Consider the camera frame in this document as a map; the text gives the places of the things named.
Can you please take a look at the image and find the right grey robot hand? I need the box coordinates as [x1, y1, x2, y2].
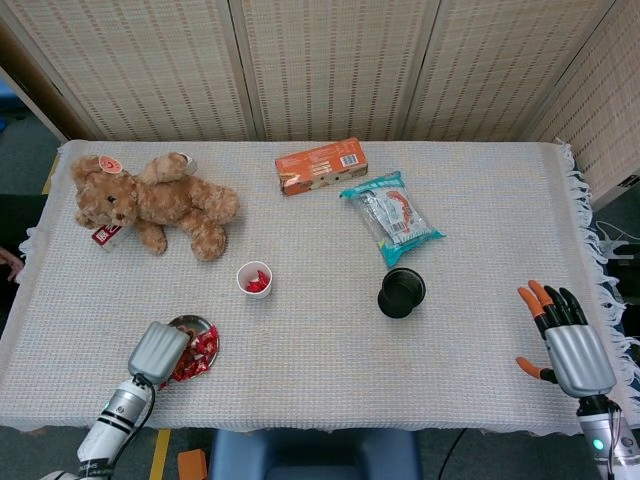
[516, 279, 617, 399]

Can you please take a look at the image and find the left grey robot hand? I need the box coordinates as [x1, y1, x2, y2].
[127, 320, 192, 387]

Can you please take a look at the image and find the bystander bare hand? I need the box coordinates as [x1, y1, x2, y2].
[0, 247, 24, 282]

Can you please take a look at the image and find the bystander in black clothes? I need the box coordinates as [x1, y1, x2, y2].
[0, 193, 49, 251]

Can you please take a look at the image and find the round metal plate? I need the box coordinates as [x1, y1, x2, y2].
[167, 314, 221, 384]

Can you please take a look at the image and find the white paper cup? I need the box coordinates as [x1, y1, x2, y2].
[236, 260, 275, 301]

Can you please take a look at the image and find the orange block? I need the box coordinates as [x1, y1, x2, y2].
[178, 448, 209, 480]

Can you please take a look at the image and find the brown teddy bear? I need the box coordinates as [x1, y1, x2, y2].
[69, 151, 241, 262]

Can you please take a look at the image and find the white woven tablecloth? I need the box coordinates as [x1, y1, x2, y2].
[0, 138, 640, 437]

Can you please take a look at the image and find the brown wooden board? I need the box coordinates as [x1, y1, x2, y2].
[0, 19, 94, 144]

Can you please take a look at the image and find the teal snack packet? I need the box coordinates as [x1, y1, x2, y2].
[339, 170, 445, 269]

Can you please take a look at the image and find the woven folding screen panel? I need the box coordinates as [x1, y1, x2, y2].
[524, 0, 640, 211]
[228, 0, 444, 143]
[0, 0, 261, 143]
[402, 0, 619, 143]

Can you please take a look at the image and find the orange biscuit box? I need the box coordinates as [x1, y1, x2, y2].
[274, 137, 369, 197]

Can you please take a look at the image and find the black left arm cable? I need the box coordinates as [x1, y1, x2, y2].
[107, 372, 157, 480]

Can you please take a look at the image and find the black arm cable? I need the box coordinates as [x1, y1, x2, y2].
[107, 372, 157, 480]
[604, 402, 629, 480]

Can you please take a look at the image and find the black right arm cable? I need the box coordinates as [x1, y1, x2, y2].
[604, 402, 629, 480]

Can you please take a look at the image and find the white cable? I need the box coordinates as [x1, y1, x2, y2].
[594, 223, 639, 251]

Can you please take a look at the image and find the thin black floor cable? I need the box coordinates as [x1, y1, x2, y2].
[439, 428, 466, 480]

